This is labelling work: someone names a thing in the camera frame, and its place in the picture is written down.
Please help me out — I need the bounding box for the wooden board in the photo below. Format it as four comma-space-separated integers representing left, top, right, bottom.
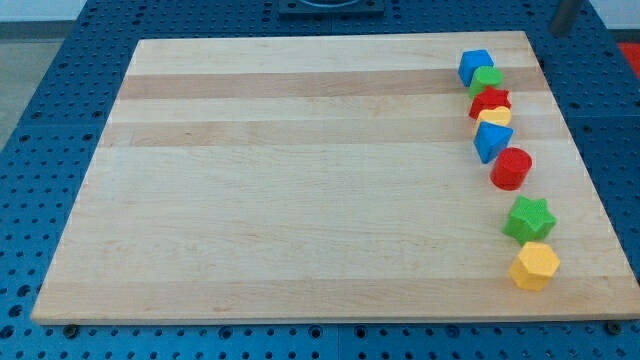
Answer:
32, 31, 639, 325

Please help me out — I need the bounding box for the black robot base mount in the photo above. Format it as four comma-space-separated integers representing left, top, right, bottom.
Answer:
276, 0, 386, 16

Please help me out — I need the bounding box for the blue cube block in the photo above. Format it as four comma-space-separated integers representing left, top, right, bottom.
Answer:
458, 49, 494, 87

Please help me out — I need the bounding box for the yellow heart block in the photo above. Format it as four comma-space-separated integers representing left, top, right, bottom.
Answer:
472, 106, 512, 135

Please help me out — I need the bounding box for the green cylinder block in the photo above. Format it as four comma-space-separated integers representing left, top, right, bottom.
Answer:
468, 66, 504, 98

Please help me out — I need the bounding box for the green star block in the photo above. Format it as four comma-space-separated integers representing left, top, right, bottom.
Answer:
502, 195, 557, 246

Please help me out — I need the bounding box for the red cylinder block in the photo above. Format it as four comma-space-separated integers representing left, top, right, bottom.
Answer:
490, 147, 533, 191

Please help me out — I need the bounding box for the blue triangle block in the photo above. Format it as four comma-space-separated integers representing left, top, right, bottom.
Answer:
473, 122, 514, 164

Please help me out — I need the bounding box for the red star block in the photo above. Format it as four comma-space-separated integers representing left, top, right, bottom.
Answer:
468, 86, 511, 119

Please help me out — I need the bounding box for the yellow hexagon block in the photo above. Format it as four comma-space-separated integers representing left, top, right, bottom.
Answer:
508, 242, 560, 291

